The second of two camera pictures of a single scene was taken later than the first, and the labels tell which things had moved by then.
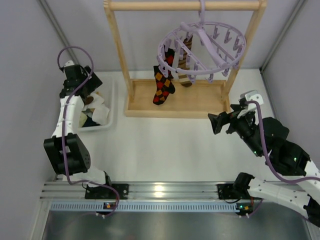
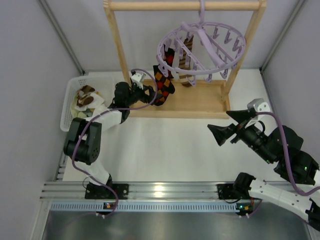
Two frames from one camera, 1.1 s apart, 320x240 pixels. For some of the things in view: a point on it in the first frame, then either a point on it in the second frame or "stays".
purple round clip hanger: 204,47 stays
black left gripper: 93,81 → 141,92
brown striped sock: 185,78 stays
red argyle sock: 169,53 stays
